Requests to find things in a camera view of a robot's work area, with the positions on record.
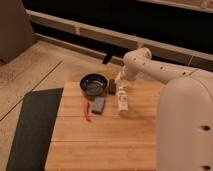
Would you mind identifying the white plastic bottle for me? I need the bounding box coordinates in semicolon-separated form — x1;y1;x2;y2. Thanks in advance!
117;86;128;117

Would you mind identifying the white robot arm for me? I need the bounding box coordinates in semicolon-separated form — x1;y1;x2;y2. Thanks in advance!
118;47;213;171

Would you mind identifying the small dark cup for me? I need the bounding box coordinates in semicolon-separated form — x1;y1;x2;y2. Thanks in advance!
108;79;116;94

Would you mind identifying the black bowl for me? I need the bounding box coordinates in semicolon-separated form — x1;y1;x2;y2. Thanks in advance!
80;73;108;96

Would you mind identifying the blue grey sponge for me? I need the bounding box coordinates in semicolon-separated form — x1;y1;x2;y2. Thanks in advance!
92;97;105;114

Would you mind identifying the red chili pepper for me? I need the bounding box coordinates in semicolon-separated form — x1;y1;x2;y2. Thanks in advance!
83;98;91;122

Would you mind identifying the dark floor mat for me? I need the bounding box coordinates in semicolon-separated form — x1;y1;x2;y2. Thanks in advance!
6;88;63;171

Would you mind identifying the brown cabinet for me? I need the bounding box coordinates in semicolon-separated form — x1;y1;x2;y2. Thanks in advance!
0;0;36;63

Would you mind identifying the black bracket on floor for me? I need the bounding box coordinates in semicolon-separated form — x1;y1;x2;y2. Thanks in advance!
102;51;113;64

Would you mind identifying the wooden shelf rail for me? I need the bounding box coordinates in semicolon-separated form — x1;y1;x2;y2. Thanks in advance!
27;10;213;72

